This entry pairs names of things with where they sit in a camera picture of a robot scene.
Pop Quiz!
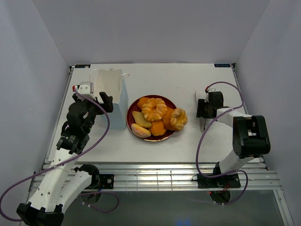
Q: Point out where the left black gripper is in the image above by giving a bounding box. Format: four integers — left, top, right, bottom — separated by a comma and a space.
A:
73, 92, 113, 133

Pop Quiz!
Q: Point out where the light blue paper bag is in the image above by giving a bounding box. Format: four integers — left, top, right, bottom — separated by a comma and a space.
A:
89, 69, 130, 130

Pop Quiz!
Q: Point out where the pale leaf bread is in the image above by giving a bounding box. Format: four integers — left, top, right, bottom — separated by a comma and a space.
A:
132, 111, 152, 128

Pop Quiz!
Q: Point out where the sugared oval bread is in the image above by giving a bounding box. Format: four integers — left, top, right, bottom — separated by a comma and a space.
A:
131, 123, 152, 138

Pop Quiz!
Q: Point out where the large glazed ring bread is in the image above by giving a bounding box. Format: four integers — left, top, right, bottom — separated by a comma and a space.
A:
142, 98, 167, 122

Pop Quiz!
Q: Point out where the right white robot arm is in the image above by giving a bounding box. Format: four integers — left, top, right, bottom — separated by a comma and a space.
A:
196, 91, 271, 187

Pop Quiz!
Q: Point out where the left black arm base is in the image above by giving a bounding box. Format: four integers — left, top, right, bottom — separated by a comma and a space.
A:
81, 174, 114, 204

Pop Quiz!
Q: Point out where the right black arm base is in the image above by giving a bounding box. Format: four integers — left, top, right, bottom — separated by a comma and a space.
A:
192, 173, 241, 204

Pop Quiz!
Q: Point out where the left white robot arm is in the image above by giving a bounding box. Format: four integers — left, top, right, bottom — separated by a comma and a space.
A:
16, 91, 113, 226

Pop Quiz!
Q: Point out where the orange round bread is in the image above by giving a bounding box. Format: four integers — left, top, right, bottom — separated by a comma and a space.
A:
137, 97, 149, 109

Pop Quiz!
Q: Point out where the orange bone-shaped bread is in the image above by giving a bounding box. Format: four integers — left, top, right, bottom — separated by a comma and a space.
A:
151, 120, 166, 136

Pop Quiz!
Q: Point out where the dark red round plate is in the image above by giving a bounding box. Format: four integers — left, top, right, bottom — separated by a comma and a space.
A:
126, 95, 188, 142

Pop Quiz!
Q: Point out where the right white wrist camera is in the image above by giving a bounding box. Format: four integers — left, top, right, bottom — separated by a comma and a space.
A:
205, 87, 216, 102

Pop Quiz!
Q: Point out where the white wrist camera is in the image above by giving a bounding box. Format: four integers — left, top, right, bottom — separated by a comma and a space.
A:
205, 87, 216, 102
72, 81, 96, 100

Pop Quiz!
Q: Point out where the sugared ring donut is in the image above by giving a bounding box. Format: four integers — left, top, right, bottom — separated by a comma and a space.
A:
170, 108, 188, 130

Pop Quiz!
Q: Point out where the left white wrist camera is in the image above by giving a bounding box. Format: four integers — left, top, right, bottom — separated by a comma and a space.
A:
72, 81, 96, 100

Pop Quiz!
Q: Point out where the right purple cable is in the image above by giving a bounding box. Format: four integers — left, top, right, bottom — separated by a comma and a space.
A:
188, 81, 249, 206

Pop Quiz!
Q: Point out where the purple cable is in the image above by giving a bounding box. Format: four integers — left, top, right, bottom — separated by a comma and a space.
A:
188, 81, 249, 206
0, 90, 120, 222

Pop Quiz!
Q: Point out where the aluminium rail frame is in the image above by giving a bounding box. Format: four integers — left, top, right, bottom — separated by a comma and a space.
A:
28, 162, 283, 193

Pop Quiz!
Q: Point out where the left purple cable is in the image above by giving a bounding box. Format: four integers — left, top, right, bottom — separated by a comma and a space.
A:
0, 90, 120, 222

